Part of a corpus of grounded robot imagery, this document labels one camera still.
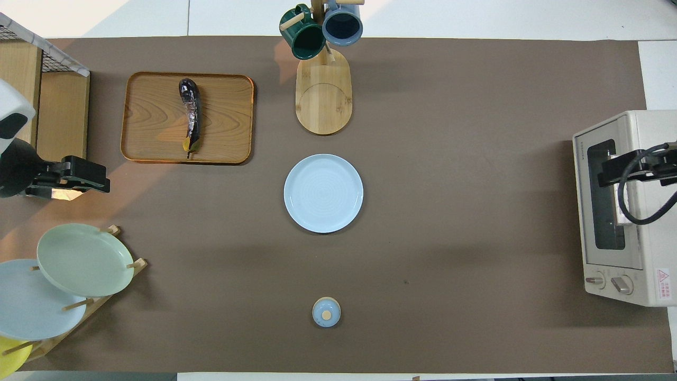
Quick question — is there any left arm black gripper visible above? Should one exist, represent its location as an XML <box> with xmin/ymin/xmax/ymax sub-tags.
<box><xmin>24</xmin><ymin>156</ymin><xmax>111</xmax><ymax>198</ymax></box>

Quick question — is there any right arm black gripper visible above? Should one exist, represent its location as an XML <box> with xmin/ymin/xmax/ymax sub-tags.
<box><xmin>598</xmin><ymin>150</ymin><xmax>677</xmax><ymax>188</ymax></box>

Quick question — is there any beige toaster oven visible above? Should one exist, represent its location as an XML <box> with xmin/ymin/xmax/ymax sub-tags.
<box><xmin>572</xmin><ymin>110</ymin><xmax>677</xmax><ymax>307</ymax></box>

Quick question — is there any dark purple eggplant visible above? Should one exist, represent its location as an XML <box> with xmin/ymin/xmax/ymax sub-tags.
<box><xmin>178</xmin><ymin>78</ymin><xmax>202</xmax><ymax>159</ymax></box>

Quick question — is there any light blue plate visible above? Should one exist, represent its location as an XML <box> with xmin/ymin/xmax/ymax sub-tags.
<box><xmin>283</xmin><ymin>153</ymin><xmax>364</xmax><ymax>234</ymax></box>
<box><xmin>0</xmin><ymin>258</ymin><xmax>88</xmax><ymax>341</ymax></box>

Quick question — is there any pale green plate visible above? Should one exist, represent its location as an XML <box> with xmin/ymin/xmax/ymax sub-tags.
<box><xmin>36</xmin><ymin>223</ymin><xmax>135</xmax><ymax>298</ymax></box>

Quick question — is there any wooden shelf unit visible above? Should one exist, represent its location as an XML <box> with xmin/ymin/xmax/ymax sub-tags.
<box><xmin>0</xmin><ymin>32</ymin><xmax>90</xmax><ymax>202</ymax></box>

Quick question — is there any wooden dish rack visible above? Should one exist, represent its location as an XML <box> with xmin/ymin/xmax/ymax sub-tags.
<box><xmin>26</xmin><ymin>225</ymin><xmax>148</xmax><ymax>363</ymax></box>

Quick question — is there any wooden serving tray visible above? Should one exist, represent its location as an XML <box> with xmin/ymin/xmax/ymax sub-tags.
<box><xmin>121</xmin><ymin>71</ymin><xmax>255</xmax><ymax>165</ymax></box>

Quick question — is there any brown table mat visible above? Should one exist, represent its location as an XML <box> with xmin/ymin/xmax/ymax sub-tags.
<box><xmin>0</xmin><ymin>36</ymin><xmax>675</xmax><ymax>374</ymax></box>

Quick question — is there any yellow plate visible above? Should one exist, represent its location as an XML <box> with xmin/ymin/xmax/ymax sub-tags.
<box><xmin>0</xmin><ymin>336</ymin><xmax>33</xmax><ymax>379</ymax></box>

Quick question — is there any wooden mug tree stand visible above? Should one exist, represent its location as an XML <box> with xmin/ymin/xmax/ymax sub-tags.
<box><xmin>279</xmin><ymin>0</ymin><xmax>365</xmax><ymax>136</ymax></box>

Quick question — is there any dark green mug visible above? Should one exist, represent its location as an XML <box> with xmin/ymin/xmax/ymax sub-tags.
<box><xmin>279</xmin><ymin>4</ymin><xmax>327</xmax><ymax>60</ymax></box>

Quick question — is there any blue mug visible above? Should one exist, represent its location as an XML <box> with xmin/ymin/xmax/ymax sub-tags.
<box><xmin>322</xmin><ymin>0</ymin><xmax>364</xmax><ymax>47</ymax></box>

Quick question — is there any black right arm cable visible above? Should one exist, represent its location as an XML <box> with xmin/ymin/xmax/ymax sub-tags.
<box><xmin>617</xmin><ymin>142</ymin><xmax>677</xmax><ymax>226</ymax></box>

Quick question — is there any black wire basket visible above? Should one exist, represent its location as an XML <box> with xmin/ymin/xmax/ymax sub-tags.
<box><xmin>0</xmin><ymin>24</ymin><xmax>88</xmax><ymax>75</ymax></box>

